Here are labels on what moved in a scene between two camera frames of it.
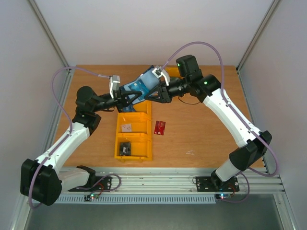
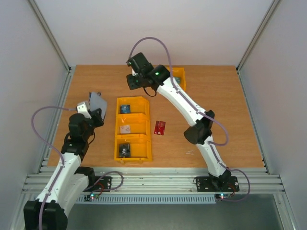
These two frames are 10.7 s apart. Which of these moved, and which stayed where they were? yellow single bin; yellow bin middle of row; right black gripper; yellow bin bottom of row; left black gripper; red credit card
Moved: left black gripper; right black gripper
Stayed: yellow bin middle of row; yellow bin bottom of row; red credit card; yellow single bin
